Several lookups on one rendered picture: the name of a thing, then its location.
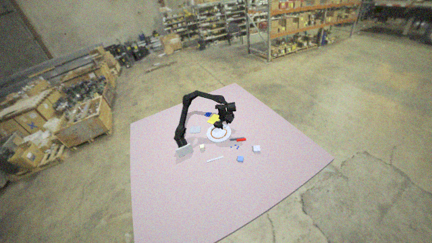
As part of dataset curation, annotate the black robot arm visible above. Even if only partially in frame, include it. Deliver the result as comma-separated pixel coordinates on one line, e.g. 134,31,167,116
173,90,236,148

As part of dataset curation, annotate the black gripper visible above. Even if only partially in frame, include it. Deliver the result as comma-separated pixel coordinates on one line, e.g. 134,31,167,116
213,111,233,129

